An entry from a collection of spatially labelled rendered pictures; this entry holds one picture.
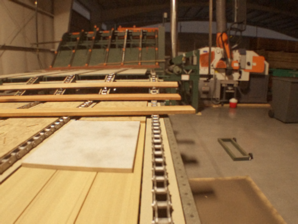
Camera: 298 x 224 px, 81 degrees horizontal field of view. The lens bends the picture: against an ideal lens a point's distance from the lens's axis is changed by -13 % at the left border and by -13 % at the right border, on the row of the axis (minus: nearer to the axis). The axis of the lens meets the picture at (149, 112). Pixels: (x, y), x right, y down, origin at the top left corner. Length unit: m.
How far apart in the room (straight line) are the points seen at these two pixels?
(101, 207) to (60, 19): 13.20
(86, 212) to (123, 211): 0.10
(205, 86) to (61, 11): 10.29
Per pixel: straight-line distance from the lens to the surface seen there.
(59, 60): 7.95
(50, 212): 0.65
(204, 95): 5.92
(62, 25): 13.45
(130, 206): 0.62
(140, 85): 2.56
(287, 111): 4.88
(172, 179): 0.72
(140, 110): 1.42
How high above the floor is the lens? 1.21
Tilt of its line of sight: 14 degrees down
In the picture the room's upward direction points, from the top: straight up
